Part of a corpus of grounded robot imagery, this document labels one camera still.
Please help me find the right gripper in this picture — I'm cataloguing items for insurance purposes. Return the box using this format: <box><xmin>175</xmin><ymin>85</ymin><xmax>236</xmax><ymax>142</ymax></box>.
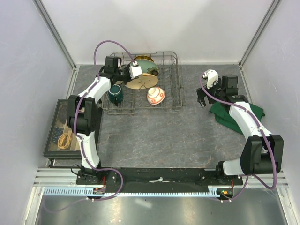
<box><xmin>196</xmin><ymin>76</ymin><xmax>225</xmax><ymax>108</ymax></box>

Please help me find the cream bird pattern plate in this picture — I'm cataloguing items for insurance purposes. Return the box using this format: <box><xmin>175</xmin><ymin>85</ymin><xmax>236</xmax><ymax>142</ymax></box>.
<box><xmin>125</xmin><ymin>73</ymin><xmax>158</xmax><ymax>90</ymax></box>

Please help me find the mint green flower plate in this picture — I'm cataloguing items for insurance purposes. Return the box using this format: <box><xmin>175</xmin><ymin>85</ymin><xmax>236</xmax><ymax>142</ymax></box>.
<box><xmin>135</xmin><ymin>59</ymin><xmax>159</xmax><ymax>76</ymax></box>

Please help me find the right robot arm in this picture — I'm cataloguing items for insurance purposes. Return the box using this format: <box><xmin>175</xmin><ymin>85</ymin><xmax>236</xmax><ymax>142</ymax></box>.
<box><xmin>196</xmin><ymin>69</ymin><xmax>284</xmax><ymax>189</ymax></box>

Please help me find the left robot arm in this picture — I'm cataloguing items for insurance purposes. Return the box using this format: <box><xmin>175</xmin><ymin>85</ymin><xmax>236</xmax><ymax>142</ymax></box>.
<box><xmin>67</xmin><ymin>56</ymin><xmax>131</xmax><ymax>185</ymax></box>

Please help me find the dark green mug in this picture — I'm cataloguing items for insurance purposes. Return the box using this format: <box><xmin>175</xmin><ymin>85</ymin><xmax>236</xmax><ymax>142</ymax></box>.
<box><xmin>108</xmin><ymin>84</ymin><xmax>124</xmax><ymax>106</ymax></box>

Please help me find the green folded cloth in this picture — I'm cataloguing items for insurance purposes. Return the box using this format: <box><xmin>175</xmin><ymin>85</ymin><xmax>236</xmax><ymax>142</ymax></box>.
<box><xmin>209</xmin><ymin>100</ymin><xmax>266</xmax><ymax>135</ymax></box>

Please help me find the yellow black patterned plate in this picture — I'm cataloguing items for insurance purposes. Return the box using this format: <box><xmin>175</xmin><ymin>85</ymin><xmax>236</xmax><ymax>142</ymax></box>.
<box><xmin>134</xmin><ymin>55</ymin><xmax>154</xmax><ymax>62</ymax></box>

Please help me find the white red patterned bowl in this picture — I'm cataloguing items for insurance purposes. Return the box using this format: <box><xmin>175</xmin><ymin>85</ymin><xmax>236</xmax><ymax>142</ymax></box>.
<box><xmin>147</xmin><ymin>87</ymin><xmax>165</xmax><ymax>105</ymax></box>

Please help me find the black framed compartment box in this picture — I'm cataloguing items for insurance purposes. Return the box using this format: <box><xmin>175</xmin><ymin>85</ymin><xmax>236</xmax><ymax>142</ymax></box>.
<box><xmin>42</xmin><ymin>98</ymin><xmax>103</xmax><ymax>160</ymax></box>

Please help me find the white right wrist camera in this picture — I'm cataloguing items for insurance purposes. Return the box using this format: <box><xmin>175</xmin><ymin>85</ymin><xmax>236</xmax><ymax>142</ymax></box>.
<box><xmin>202</xmin><ymin>69</ymin><xmax>218</xmax><ymax>89</ymax></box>

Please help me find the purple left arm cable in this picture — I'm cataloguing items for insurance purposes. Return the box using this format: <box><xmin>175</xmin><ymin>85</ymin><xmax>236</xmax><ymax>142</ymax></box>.
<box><xmin>43</xmin><ymin>40</ymin><xmax>139</xmax><ymax>212</ymax></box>

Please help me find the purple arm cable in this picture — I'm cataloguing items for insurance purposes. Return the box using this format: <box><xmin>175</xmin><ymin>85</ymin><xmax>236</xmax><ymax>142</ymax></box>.
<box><xmin>199</xmin><ymin>73</ymin><xmax>278</xmax><ymax>203</ymax></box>
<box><xmin>43</xmin><ymin>40</ymin><xmax>139</xmax><ymax>212</ymax></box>

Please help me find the grey wire dish rack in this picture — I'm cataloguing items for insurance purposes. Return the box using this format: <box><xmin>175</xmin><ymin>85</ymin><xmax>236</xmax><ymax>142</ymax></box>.
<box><xmin>102</xmin><ymin>52</ymin><xmax>182</xmax><ymax>114</ymax></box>

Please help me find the coiled tan rope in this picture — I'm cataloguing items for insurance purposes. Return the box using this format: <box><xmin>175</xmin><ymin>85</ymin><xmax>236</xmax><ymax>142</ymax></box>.
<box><xmin>57</xmin><ymin>132</ymin><xmax>73</xmax><ymax>150</ymax></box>

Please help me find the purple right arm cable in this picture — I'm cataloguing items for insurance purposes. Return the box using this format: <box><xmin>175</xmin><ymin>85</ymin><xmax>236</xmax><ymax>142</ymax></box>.
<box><xmin>199</xmin><ymin>73</ymin><xmax>278</xmax><ymax>203</ymax></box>

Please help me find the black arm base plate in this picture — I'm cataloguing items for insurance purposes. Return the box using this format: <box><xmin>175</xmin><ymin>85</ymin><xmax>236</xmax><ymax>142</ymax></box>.
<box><xmin>76</xmin><ymin>167</ymin><xmax>243</xmax><ymax>194</ymax></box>

